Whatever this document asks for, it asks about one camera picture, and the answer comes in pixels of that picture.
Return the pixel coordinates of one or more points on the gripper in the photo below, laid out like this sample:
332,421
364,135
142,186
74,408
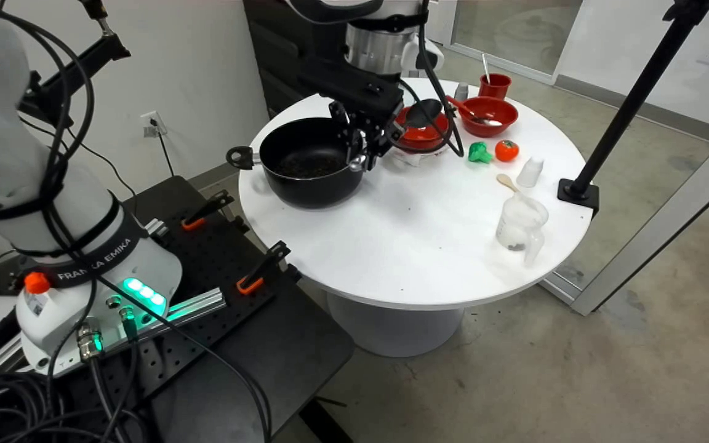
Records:
360,92

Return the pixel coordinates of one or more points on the black cooking spoon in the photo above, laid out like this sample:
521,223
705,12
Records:
423,112

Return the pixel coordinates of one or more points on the black cooking pot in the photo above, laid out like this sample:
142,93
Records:
305,178

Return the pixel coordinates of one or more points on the wooden spoon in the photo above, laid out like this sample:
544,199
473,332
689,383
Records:
506,182

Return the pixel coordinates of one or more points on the small red bowl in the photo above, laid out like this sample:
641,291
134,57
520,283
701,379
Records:
421,140

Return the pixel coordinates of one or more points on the small grey shaker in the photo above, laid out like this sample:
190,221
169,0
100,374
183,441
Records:
461,92

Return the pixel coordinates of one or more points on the green toy broccoli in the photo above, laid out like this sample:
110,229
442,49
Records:
479,154

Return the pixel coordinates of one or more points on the black cabinet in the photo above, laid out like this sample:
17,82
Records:
280,43

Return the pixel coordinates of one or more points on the large red bowl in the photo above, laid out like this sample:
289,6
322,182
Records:
497,109

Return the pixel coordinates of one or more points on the white plastic utensil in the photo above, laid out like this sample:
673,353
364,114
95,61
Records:
486,66

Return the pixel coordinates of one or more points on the red cup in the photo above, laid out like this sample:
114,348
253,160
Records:
497,88

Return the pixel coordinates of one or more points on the toy tomato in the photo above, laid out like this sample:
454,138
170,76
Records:
507,151

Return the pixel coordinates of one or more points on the black and orange clamp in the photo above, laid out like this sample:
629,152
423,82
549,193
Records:
262,269
205,212

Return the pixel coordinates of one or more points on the small white cup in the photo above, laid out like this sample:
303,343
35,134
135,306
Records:
530,173

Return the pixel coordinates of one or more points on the clear measuring jug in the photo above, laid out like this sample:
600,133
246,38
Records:
519,227

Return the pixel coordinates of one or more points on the glass door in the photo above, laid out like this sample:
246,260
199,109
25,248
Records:
514,31

